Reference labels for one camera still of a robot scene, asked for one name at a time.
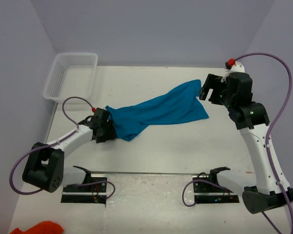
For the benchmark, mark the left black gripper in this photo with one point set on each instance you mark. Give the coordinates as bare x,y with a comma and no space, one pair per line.
110,127

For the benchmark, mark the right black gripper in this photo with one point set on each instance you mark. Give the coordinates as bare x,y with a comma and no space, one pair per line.
212,87

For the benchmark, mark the blue t shirt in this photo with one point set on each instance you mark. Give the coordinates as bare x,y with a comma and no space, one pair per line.
180,105

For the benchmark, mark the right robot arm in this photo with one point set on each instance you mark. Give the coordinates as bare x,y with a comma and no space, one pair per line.
267,188

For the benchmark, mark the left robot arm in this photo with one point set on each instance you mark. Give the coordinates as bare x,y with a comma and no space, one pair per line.
45,164

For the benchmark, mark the white plastic basket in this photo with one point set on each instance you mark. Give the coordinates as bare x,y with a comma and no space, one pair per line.
71,74

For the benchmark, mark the orange t shirt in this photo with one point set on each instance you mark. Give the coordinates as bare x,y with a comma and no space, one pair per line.
45,227

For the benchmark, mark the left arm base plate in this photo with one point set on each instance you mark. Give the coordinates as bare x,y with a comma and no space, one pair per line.
94,194

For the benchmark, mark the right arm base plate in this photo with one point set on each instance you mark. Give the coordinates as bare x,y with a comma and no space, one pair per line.
205,193

